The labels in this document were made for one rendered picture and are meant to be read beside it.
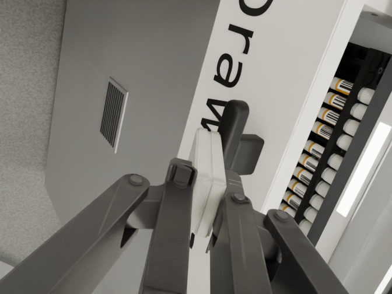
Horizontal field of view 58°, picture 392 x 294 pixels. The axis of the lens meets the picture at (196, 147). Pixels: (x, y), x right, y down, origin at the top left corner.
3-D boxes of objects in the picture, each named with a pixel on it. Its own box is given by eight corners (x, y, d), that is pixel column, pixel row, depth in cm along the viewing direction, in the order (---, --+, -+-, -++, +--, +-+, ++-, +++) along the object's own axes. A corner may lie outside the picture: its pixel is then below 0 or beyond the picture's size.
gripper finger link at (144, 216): (179, 242, 15) (108, 225, 14) (186, 185, 19) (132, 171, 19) (189, 212, 14) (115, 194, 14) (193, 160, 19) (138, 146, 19)
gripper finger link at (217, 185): (210, 181, 15) (227, 185, 15) (209, 129, 22) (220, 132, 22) (193, 236, 17) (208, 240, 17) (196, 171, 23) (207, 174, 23)
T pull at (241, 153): (193, 198, 24) (204, 210, 23) (226, 95, 22) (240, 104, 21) (232, 194, 26) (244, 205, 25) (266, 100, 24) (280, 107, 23)
